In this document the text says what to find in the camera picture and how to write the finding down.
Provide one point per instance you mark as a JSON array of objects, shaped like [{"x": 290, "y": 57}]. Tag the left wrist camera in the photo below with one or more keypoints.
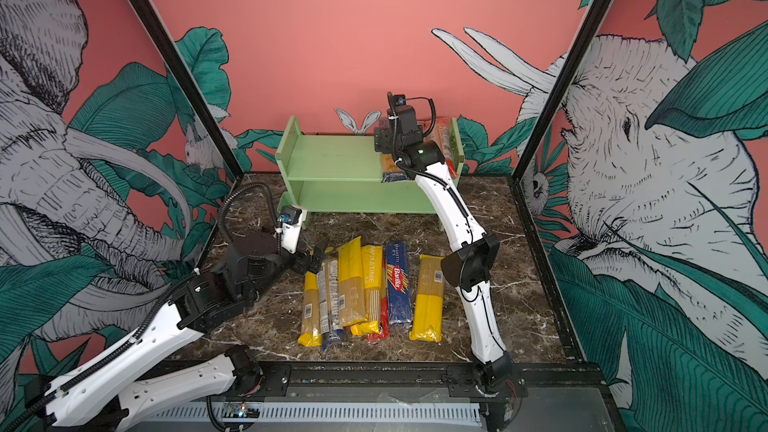
[{"x": 291, "y": 229}]

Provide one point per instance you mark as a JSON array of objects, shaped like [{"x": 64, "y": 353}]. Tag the red-ended spaghetti bag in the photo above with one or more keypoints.
[{"x": 443, "y": 139}]

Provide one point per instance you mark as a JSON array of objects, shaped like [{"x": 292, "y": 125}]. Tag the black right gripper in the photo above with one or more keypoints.
[{"x": 383, "y": 139}]

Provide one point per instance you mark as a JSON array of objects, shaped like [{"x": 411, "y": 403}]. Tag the black right corner post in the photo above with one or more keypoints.
[{"x": 593, "y": 20}]

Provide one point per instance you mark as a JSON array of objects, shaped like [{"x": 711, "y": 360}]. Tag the green two-tier shelf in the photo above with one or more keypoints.
[{"x": 344, "y": 174}]

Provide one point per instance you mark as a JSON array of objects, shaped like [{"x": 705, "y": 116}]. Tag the red spaghetti bag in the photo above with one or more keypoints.
[{"x": 381, "y": 320}]

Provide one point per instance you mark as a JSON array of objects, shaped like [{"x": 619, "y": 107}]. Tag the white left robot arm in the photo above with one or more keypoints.
[{"x": 111, "y": 393}]

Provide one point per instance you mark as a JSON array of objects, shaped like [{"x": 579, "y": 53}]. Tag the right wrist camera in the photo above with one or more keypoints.
[{"x": 396, "y": 100}]

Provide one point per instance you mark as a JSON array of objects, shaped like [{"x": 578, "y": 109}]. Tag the black left corner post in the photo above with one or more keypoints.
[{"x": 158, "y": 33}]

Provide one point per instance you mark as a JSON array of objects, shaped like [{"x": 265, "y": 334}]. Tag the yellow-top spaghetti bag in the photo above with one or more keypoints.
[{"x": 351, "y": 288}]

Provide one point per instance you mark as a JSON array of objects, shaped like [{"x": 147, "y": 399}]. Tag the yellow spaghetti bag far right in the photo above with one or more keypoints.
[{"x": 428, "y": 309}]

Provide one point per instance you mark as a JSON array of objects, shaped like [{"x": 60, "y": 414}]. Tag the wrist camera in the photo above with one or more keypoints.
[
  {"x": 396, "y": 100},
  {"x": 291, "y": 229}
]

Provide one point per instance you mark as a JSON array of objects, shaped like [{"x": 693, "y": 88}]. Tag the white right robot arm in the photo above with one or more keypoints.
[{"x": 473, "y": 250}]

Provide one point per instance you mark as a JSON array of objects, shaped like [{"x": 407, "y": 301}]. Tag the blue barilla spaghetti box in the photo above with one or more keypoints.
[{"x": 398, "y": 288}]

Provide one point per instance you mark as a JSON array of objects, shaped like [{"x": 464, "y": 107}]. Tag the green plastic side bin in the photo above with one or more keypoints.
[{"x": 289, "y": 214}]

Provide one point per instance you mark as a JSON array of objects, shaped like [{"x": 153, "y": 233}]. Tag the black corner post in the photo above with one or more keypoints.
[
  {"x": 158, "y": 33},
  {"x": 593, "y": 20}
]

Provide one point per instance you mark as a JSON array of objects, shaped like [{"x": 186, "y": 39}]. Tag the yellow pastatime spaghetti bag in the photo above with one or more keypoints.
[{"x": 372, "y": 268}]

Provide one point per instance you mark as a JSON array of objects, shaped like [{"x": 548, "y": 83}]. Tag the ankara blue yellow spaghetti bag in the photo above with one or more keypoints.
[{"x": 390, "y": 171}]

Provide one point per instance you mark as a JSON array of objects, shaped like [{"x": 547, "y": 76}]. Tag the yellow spaghetti bag far left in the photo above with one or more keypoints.
[{"x": 310, "y": 335}]

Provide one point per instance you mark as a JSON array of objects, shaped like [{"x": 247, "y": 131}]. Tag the white vented strip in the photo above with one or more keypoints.
[{"x": 234, "y": 413}]

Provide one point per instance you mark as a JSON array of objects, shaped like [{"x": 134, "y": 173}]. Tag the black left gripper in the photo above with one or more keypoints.
[{"x": 303, "y": 264}]

